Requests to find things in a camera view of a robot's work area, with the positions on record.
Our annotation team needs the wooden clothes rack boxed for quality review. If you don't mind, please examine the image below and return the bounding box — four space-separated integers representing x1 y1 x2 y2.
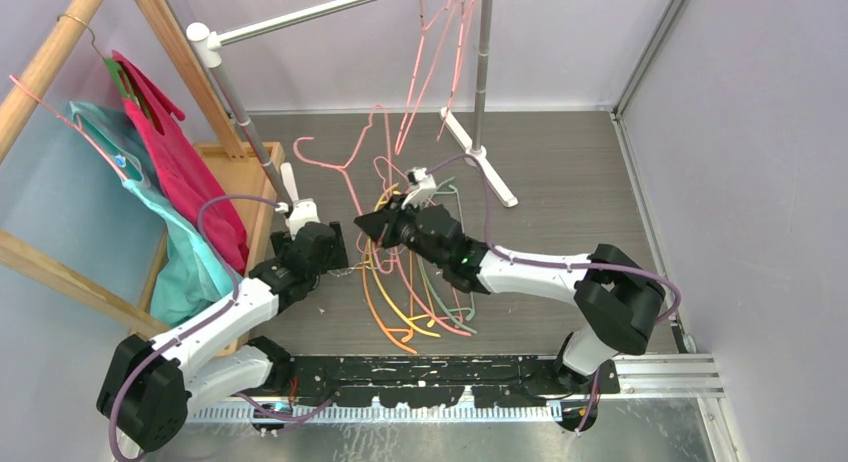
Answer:
0 0 286 358

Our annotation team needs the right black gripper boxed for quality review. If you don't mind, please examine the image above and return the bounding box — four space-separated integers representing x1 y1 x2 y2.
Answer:
356 194 448 270

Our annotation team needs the pink wire hanger with shirt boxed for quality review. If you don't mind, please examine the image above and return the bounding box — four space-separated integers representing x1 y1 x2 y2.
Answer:
8 74 142 181

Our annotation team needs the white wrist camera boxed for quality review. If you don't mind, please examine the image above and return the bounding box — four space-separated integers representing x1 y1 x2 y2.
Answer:
401 167 437 209
286 198 320 238

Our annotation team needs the silver metal clothes rack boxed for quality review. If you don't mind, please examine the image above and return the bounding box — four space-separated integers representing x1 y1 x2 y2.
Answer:
187 0 518 207

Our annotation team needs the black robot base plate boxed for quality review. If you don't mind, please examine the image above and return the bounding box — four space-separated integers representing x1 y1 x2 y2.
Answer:
246 355 620 430

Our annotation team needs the orange plastic hanger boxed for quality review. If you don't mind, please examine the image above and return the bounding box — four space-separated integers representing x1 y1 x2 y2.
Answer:
361 239 430 355

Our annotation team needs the red t-shirt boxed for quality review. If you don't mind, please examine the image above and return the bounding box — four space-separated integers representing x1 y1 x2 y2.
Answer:
112 51 249 274

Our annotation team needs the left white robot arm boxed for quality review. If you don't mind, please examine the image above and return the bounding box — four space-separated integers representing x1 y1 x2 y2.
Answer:
96 221 348 461

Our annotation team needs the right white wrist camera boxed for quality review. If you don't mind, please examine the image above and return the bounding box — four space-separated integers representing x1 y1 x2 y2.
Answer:
401 167 437 209

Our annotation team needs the yellow plastic hanger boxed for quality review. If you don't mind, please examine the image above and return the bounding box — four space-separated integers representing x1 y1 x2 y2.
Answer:
368 183 441 340

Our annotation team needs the teal t-shirt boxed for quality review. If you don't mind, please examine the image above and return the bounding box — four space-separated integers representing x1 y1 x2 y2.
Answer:
69 101 233 325

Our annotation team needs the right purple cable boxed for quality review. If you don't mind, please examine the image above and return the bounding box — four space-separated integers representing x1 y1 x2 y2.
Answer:
423 154 684 436

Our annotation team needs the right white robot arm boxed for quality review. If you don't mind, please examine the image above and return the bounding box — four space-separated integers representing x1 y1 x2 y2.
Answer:
354 200 665 393

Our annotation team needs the purple cable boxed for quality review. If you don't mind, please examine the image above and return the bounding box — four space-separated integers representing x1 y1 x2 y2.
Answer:
423 154 684 436
107 193 293 462

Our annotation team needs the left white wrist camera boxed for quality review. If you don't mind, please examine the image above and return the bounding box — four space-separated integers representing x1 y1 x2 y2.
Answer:
286 198 320 238

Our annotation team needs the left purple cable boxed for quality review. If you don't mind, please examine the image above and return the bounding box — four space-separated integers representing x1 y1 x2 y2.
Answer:
107 193 293 462

